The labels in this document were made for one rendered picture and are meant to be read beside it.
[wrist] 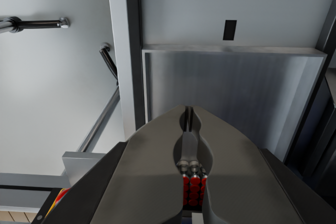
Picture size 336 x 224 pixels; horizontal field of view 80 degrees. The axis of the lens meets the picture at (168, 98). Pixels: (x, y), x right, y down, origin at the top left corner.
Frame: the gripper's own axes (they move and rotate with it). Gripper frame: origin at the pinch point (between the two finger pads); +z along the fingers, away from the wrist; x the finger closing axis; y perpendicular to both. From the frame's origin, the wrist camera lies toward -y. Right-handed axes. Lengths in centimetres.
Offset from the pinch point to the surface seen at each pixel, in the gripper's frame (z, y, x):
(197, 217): 9.8, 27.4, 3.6
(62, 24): 106, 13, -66
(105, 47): 108, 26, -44
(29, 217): 17, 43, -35
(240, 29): 21.7, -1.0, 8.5
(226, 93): 21.5, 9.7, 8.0
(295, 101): 20.6, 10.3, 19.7
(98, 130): 51, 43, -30
